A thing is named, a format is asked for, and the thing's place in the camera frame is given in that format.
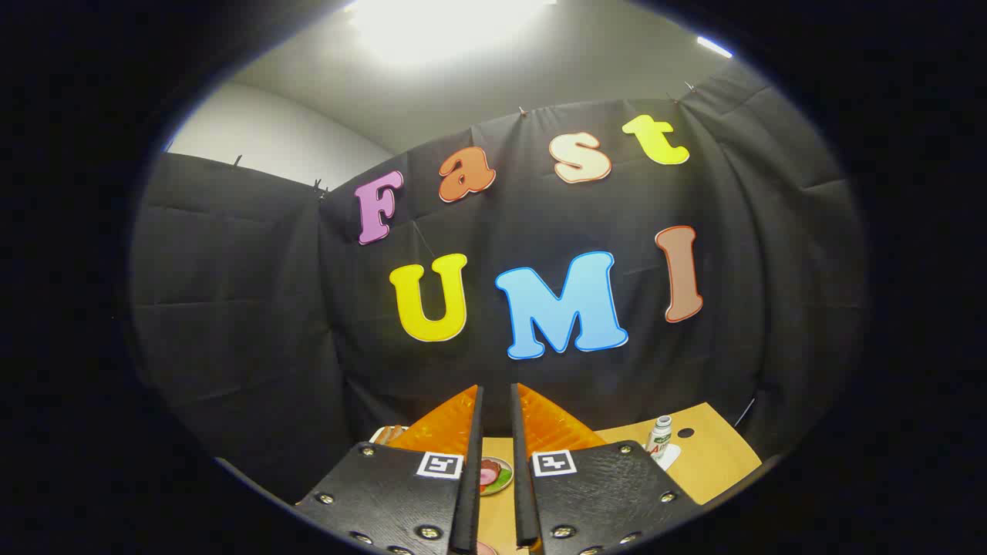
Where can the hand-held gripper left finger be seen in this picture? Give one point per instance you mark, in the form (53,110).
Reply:
(385,493)

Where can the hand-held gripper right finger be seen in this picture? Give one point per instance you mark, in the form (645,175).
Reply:
(601,493)

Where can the toast slice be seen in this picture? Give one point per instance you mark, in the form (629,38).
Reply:
(388,434)

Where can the white coaster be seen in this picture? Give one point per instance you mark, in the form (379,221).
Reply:
(669,457)

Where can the white drink bottle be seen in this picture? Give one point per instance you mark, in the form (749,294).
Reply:
(659,439)

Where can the green lettuce leaf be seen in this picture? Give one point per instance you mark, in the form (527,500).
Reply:
(504,479)

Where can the white oval food plate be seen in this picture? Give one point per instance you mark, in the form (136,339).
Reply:
(503,462)

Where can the pink ham slice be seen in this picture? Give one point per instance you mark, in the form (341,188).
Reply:
(488,474)

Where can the ceiling light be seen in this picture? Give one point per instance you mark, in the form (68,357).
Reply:
(439,23)

